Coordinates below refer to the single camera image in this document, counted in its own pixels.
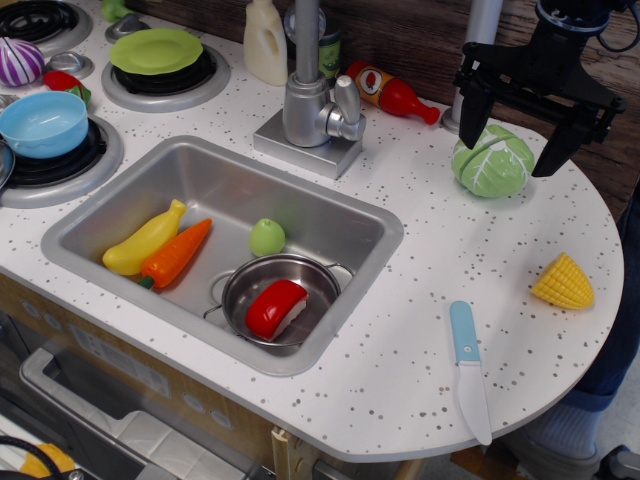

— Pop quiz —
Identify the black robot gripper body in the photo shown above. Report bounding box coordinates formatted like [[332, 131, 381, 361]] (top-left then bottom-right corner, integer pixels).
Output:
[[456, 18, 626, 143]]

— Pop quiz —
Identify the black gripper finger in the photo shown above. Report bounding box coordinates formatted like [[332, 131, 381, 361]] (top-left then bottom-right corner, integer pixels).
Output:
[[532, 115, 592, 177], [459, 80, 495, 148]]

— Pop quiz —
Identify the red white toy sushi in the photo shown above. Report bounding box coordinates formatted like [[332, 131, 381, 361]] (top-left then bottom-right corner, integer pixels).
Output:
[[245, 279, 309, 341]]

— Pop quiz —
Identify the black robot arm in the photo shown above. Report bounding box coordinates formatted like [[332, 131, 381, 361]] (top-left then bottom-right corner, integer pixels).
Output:
[[454, 1, 636, 177]]

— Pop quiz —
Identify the small silver metal pan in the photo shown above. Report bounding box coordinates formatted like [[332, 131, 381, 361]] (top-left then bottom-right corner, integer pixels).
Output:
[[203, 253, 355, 348]]

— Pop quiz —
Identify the green toy cabbage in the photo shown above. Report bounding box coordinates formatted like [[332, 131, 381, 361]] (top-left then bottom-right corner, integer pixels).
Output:
[[451, 124, 535, 198]]

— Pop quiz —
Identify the grey vertical pole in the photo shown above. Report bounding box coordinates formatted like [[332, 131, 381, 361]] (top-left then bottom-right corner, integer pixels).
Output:
[[439, 0, 505, 134]]

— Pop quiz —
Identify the red toy ketchup bottle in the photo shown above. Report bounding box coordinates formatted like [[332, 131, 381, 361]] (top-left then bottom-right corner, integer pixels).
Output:
[[346, 61, 440, 125]]

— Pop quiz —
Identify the yellow toy corn piece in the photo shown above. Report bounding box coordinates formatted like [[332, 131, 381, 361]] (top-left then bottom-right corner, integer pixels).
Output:
[[530, 252, 595, 310]]

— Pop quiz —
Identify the grey toy faucet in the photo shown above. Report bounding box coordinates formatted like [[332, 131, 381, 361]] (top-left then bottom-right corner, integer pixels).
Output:
[[253, 1, 366, 179]]

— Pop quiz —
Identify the green labelled toy can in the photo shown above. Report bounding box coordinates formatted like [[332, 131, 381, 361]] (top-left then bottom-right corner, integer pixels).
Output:
[[318, 30, 341, 87]]

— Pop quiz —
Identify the cream toy detergent bottle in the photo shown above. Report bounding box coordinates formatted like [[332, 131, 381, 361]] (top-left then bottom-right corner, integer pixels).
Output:
[[243, 0, 289, 87]]

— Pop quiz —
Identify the silver metal sink basin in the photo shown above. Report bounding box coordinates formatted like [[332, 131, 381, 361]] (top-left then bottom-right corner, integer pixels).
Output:
[[41, 136, 403, 376]]

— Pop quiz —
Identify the blue white toy knife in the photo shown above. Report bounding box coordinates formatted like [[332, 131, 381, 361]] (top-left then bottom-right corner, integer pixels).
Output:
[[449, 301, 493, 446]]

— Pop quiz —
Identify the right rear stove burner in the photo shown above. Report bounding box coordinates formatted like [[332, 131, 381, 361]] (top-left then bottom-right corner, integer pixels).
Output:
[[101, 46, 231, 113]]

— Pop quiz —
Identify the stove burner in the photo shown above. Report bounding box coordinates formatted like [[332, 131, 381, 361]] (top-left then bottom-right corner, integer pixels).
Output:
[[1, 116, 124, 209], [101, 46, 231, 113], [1, 1, 93, 57]]

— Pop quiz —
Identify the green toy plate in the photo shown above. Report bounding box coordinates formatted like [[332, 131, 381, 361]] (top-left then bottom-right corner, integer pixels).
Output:
[[110, 28, 204, 75]]

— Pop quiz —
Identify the orange toy carrot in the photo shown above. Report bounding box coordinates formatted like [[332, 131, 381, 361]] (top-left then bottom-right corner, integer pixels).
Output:
[[138, 218, 213, 289]]

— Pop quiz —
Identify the grey stove knob far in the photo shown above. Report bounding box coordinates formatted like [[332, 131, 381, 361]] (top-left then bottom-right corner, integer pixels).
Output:
[[105, 13, 150, 44]]

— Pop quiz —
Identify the grey stove knob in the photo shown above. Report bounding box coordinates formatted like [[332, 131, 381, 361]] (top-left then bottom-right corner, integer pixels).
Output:
[[44, 51, 95, 80], [105, 13, 150, 44]]

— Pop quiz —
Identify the green toy vegetable top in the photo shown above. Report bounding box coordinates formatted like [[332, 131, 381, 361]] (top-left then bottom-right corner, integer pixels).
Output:
[[100, 0, 133, 23]]

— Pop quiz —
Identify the yellow toy banana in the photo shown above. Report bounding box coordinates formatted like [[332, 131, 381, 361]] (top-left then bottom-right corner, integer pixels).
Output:
[[102, 199, 187, 276]]

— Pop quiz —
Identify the grey stove knob near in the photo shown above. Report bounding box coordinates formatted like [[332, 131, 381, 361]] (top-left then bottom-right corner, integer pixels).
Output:
[[44, 51, 95, 80]]

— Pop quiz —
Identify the red toy strawberry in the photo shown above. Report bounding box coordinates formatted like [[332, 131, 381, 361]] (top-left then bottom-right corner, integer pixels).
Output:
[[43, 70, 91, 108]]

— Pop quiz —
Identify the front stove burner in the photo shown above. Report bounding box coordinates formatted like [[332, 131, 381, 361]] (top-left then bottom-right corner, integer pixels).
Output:
[[1, 116, 124, 209]]

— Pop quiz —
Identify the left rear stove burner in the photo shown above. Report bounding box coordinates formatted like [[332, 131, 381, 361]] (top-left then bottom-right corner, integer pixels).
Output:
[[1, 1, 93, 57]]

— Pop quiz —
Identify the blue toy bowl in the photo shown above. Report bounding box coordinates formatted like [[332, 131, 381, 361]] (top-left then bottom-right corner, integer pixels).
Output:
[[1, 91, 89, 159]]

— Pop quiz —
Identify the purple white toy onion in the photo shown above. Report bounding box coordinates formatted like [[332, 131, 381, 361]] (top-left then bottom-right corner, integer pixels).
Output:
[[1, 37, 45, 87]]

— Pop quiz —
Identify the grey oven door handle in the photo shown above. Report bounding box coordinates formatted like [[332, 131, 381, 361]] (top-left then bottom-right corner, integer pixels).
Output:
[[19, 348, 176, 479]]

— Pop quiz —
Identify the black cable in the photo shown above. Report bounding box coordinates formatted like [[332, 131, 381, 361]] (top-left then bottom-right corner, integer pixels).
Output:
[[0, 435, 66, 480]]

